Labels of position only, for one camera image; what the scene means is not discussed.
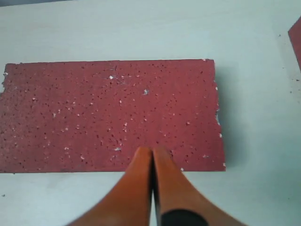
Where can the red brick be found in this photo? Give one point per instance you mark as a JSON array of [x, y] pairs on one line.
[[91, 116], [295, 39]]

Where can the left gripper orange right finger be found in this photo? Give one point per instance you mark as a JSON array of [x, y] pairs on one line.
[[178, 202]]

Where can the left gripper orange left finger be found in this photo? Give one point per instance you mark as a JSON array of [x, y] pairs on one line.
[[128, 203]]

